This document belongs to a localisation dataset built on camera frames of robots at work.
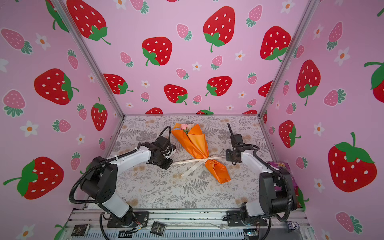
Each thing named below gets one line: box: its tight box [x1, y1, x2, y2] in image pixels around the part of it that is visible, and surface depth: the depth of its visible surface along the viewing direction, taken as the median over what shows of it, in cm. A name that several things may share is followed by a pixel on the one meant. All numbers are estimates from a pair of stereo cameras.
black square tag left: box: [70, 224, 90, 237], surface depth 71 cm
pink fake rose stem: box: [180, 123, 189, 135], surface depth 106 cm
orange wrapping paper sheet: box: [171, 123, 231, 184], surface depth 96 cm
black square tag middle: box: [150, 221, 167, 237], surface depth 71 cm
